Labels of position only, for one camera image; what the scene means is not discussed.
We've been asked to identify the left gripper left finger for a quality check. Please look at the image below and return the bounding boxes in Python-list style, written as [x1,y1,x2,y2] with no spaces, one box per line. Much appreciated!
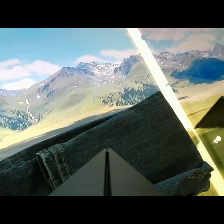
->
[49,148,108,197]

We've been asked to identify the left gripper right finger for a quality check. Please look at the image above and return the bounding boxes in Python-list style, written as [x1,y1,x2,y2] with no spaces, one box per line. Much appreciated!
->
[106,147,168,197]

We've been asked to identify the blue jeans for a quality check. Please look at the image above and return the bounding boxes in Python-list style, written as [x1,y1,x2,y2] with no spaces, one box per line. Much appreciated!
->
[0,90,215,197]

